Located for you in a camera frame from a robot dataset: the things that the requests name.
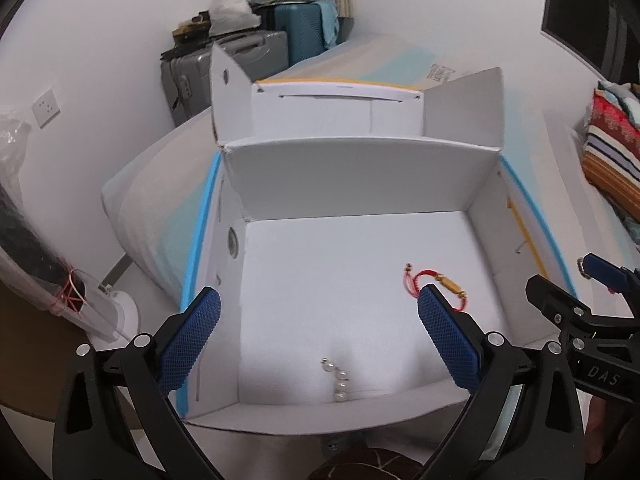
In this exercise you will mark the light blue cloth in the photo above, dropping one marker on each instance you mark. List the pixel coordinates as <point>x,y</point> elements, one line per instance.
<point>330,20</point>

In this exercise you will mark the striped bedsheet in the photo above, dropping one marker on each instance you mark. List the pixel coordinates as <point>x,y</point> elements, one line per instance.
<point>165,195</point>

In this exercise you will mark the striped pillow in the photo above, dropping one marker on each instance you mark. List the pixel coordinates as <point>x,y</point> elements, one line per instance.
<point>612,145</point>

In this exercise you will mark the brown patterned cloth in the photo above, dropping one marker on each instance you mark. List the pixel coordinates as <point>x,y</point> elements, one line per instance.
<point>365,466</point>

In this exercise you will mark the white round base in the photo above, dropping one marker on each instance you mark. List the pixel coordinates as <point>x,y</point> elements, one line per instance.
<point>122,312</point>

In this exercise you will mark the white plastic bag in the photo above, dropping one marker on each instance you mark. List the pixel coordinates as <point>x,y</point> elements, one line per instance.
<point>230,10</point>

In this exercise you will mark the teal suitcase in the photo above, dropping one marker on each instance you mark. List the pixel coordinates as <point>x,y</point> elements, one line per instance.
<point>300,30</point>

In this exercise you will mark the clear plastic bag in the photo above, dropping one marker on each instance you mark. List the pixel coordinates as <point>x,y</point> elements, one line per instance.
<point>10,140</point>

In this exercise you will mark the plastic wrapped black roll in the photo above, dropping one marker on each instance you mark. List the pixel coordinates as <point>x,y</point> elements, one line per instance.
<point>30,240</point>

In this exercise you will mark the grey suitcase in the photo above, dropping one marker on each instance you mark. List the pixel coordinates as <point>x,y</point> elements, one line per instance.
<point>200,75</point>

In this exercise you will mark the dark window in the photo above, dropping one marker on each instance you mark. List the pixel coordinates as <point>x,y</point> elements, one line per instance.
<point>585,10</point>

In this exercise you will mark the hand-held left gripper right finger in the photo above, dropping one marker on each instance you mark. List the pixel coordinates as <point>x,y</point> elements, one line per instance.
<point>445,330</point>

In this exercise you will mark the cardboard box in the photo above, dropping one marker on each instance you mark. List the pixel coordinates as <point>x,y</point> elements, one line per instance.
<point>350,270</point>

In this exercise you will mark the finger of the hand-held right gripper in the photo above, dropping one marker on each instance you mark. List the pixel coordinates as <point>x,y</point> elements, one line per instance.
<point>550,305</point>
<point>605,270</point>

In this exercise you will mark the floral quilt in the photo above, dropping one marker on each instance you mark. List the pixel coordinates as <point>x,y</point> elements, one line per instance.
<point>632,227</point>

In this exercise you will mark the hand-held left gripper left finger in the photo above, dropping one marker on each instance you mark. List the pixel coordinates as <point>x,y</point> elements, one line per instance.
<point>192,335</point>

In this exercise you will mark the dark gold box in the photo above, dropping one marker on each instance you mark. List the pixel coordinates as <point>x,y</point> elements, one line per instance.
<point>192,24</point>

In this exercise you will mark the white wall socket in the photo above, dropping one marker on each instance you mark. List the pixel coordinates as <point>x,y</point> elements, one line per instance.
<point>46,106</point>

